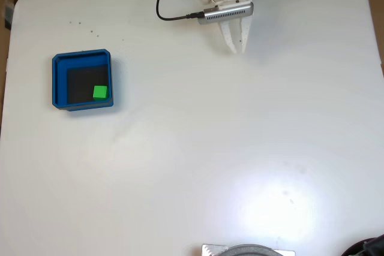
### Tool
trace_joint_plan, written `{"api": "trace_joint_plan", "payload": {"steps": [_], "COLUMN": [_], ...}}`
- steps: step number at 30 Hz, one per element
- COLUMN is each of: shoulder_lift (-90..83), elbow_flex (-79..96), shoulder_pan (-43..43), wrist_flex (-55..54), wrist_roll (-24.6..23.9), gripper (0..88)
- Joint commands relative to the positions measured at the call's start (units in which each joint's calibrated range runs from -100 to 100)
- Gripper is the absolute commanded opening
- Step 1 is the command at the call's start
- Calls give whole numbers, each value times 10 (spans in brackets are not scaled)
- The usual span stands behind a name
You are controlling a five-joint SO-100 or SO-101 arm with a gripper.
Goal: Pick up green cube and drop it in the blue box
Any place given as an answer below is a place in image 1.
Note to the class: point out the dark object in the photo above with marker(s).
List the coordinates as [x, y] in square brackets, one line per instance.
[372, 247]

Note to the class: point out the silver metal plate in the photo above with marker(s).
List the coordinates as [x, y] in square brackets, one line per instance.
[213, 250]

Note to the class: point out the grey round object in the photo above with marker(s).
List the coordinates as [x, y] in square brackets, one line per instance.
[252, 250]

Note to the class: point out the green cube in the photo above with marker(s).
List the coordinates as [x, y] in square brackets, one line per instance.
[100, 92]

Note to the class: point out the blue box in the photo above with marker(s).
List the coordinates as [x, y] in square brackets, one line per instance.
[60, 82]

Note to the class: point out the silver camera with white bracket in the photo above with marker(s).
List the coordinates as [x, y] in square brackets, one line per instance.
[228, 14]

